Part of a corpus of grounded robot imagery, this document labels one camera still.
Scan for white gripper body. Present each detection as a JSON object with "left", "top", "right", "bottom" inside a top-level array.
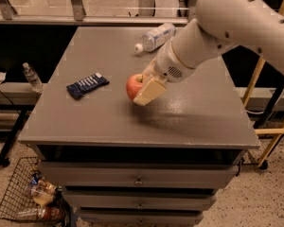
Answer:
[{"left": 153, "top": 42, "right": 194, "bottom": 83}]

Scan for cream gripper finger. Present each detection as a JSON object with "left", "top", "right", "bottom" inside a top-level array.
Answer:
[
  {"left": 133, "top": 78, "right": 167, "bottom": 106},
  {"left": 142, "top": 60, "right": 157, "bottom": 83}
]

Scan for red apple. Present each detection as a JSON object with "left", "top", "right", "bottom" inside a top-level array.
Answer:
[{"left": 126, "top": 74, "right": 146, "bottom": 100}]

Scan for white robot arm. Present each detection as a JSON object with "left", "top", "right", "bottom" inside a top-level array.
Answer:
[{"left": 126, "top": 0, "right": 284, "bottom": 106}]

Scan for blue rxbar blueberry wrapper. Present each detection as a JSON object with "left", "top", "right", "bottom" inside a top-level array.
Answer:
[{"left": 66, "top": 73, "right": 110, "bottom": 99}]

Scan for clear plastic water bottle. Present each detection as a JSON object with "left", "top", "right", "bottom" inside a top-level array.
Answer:
[{"left": 134, "top": 23, "right": 176, "bottom": 53}]

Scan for grey drawer cabinet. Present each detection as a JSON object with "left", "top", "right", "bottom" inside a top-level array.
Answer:
[{"left": 20, "top": 26, "right": 259, "bottom": 227}]

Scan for small standing water bottle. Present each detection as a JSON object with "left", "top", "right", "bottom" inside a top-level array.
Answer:
[{"left": 23, "top": 62, "right": 44, "bottom": 93}]

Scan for grey side bench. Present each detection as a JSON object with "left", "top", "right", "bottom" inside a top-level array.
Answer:
[{"left": 0, "top": 82, "right": 41, "bottom": 167}]

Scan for snack bag in basket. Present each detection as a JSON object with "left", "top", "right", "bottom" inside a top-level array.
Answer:
[{"left": 28, "top": 178, "right": 57, "bottom": 206}]

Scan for metal railing with posts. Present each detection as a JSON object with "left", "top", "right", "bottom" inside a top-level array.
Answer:
[{"left": 0, "top": 0, "right": 196, "bottom": 26}]

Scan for plastic bottle in basket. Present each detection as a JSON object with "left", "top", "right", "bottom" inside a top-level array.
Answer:
[{"left": 16, "top": 206, "right": 64, "bottom": 221}]

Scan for black wire basket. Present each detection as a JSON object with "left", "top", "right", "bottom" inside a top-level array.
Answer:
[{"left": 0, "top": 157, "right": 67, "bottom": 223}]

